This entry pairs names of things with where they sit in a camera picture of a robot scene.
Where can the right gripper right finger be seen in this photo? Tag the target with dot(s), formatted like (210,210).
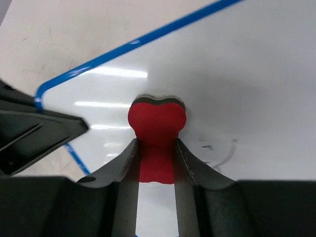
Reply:
(209,204)

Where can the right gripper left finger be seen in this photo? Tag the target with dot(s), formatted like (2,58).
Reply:
(102,204)

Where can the red bone-shaped eraser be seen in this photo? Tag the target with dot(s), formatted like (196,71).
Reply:
(157,122)

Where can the blue framed whiteboard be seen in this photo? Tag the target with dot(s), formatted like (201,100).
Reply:
(246,72)

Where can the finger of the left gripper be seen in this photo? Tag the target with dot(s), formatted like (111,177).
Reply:
(27,133)

